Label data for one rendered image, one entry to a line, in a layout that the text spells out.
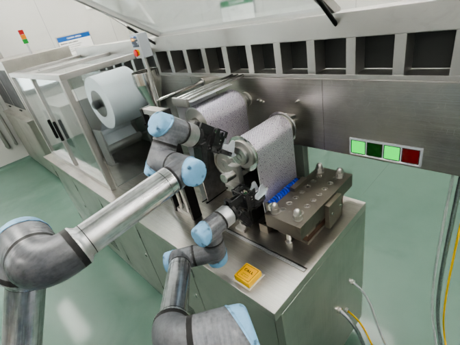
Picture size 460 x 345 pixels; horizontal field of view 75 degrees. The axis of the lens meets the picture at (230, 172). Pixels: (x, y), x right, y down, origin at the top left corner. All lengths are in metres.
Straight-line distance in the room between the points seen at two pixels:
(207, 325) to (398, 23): 0.96
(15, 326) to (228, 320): 0.50
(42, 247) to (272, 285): 0.71
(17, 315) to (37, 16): 5.91
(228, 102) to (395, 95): 0.63
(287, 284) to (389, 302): 1.20
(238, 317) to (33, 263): 0.43
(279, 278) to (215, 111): 0.69
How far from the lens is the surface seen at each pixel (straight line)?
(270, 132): 1.17
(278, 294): 1.08
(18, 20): 6.44
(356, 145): 1.25
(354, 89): 1.18
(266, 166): 1.17
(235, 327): 0.72
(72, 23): 6.67
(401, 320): 2.16
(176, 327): 0.75
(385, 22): 1.10
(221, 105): 1.29
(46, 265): 0.72
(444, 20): 1.06
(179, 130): 0.91
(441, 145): 1.16
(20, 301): 0.89
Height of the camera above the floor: 1.76
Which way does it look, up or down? 29 degrees down
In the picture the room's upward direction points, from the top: 13 degrees counter-clockwise
